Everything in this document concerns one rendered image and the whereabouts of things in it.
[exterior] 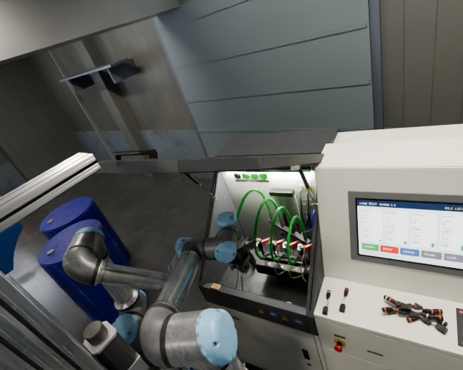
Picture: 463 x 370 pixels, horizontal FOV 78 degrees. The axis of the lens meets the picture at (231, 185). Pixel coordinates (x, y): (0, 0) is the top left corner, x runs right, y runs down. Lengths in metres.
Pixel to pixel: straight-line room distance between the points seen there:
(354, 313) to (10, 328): 1.23
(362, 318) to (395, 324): 0.12
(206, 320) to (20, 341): 0.40
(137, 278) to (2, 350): 0.50
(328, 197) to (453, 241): 0.48
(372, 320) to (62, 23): 2.92
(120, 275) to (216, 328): 0.58
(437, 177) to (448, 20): 1.65
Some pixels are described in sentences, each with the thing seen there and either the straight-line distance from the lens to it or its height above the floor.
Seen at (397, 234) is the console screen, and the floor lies 1.26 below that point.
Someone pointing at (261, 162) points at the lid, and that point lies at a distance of 0.80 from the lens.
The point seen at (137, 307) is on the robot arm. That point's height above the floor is 1.24.
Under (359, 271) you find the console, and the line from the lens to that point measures 1.53.
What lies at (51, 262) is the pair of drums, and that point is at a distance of 2.97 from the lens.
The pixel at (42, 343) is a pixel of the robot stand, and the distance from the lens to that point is 0.85.
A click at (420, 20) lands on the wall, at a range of 2.76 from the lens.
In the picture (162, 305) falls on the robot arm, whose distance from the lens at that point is 0.83.
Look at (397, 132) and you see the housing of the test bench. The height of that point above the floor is 1.47.
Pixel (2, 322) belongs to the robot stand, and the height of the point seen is 1.85.
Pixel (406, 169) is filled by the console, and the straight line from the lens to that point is 1.27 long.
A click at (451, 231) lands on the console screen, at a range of 1.37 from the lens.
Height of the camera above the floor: 2.23
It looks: 30 degrees down
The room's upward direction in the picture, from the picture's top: 20 degrees counter-clockwise
